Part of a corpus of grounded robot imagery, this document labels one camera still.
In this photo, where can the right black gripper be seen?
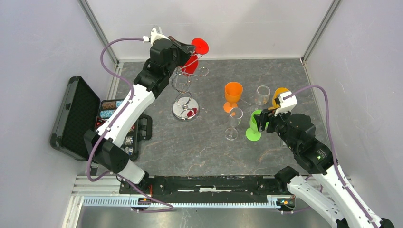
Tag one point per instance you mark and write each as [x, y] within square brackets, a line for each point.
[266, 115]

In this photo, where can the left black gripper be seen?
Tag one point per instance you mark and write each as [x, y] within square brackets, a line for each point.
[185, 49]

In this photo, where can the red wine glass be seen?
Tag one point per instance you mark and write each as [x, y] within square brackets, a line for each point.
[201, 48]

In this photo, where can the green wine glass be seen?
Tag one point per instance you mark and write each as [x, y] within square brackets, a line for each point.
[252, 132]

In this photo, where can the clear wine glass front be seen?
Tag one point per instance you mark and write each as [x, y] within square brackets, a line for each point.
[260, 98]

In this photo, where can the clear wine glass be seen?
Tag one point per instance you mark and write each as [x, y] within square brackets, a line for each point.
[235, 117]
[260, 98]

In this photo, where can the yellow wine glass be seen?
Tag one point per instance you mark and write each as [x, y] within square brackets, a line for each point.
[278, 91]

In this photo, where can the orange wine glass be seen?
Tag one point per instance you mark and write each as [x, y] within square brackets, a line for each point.
[232, 92]

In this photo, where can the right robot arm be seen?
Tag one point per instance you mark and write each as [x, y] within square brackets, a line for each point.
[344, 208]

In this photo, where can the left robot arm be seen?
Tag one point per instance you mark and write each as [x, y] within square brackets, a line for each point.
[104, 146]

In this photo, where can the chrome wine glass rack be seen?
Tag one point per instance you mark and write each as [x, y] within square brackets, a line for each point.
[185, 108]

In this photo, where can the black poker chip case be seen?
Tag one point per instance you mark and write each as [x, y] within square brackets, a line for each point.
[81, 110]

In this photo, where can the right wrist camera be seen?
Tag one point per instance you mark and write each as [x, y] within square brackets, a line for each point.
[287, 102]

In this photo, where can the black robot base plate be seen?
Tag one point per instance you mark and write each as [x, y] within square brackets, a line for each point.
[214, 189]

